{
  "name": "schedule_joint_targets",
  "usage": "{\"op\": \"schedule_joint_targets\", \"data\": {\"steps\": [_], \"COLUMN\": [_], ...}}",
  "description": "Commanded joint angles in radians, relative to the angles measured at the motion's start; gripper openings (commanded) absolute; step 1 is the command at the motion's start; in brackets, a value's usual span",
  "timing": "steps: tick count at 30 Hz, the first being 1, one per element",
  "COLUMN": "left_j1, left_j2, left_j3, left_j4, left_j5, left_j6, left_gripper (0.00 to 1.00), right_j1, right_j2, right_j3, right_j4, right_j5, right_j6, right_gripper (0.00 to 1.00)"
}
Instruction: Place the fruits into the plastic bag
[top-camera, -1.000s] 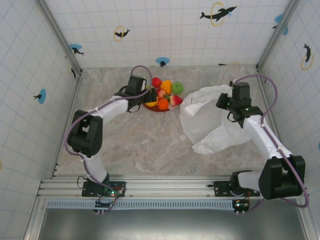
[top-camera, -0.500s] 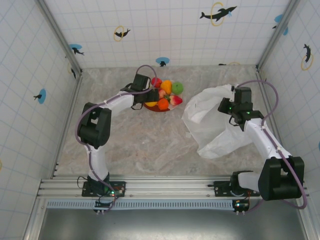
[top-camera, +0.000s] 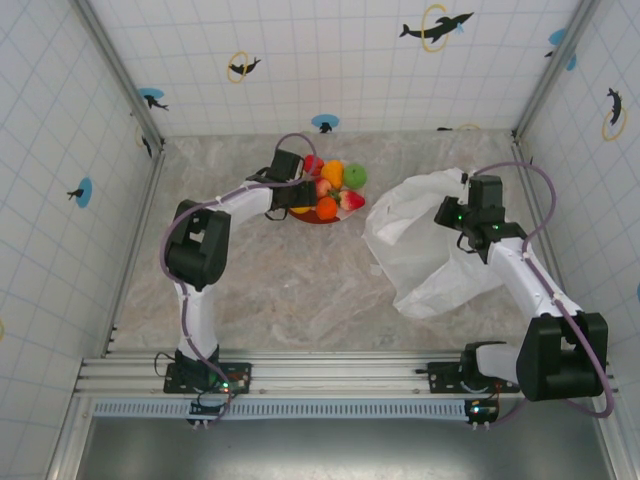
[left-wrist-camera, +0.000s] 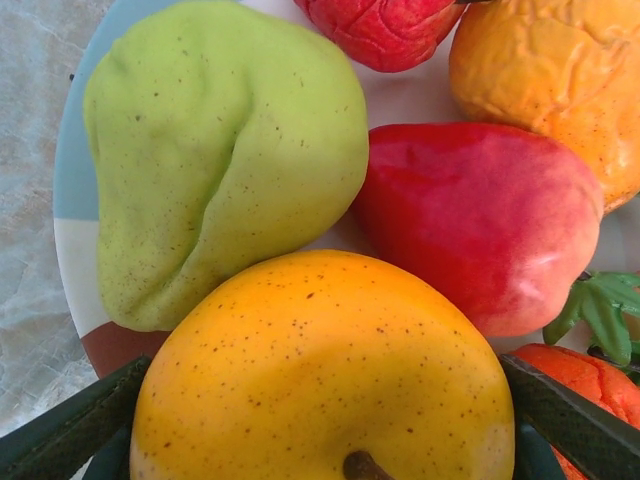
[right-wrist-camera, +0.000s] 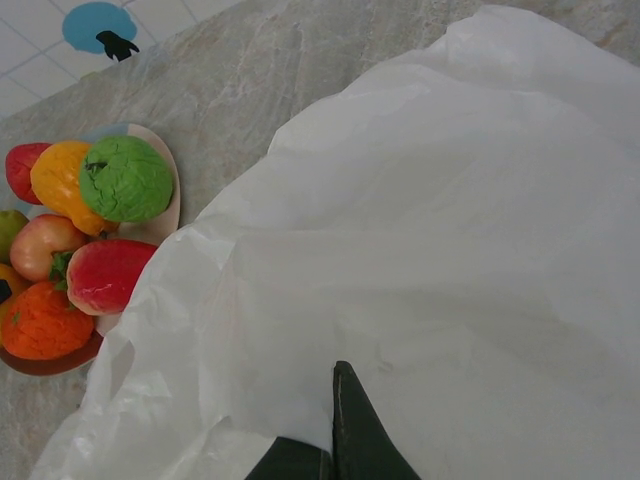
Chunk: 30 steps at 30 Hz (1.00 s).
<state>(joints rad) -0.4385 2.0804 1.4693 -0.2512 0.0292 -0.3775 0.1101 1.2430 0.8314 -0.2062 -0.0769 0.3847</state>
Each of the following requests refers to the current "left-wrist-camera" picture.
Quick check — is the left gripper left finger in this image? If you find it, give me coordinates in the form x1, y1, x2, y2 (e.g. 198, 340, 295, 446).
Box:
0, 354, 154, 480

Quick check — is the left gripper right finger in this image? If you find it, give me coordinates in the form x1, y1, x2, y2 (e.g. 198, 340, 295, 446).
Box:
499, 352, 640, 480

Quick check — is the strawberry with green leaves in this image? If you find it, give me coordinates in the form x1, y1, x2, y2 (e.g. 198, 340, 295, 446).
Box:
509, 269, 640, 480

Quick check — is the smooth yellow speckled apple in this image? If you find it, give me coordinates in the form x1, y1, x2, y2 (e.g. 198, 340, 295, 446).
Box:
128, 248, 517, 480

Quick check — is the green wrinkled pear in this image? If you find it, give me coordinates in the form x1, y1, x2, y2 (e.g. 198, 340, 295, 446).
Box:
82, 0, 371, 334

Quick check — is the wrinkled orange fruit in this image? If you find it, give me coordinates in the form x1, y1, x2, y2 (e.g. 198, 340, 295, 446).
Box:
448, 0, 640, 216

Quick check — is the wrinkled red fruit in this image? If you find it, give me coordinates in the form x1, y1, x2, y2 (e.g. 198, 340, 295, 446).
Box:
292, 0, 469, 74

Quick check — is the round plate blue brown rim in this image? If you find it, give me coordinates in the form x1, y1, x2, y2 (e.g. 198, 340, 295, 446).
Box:
52, 0, 640, 386

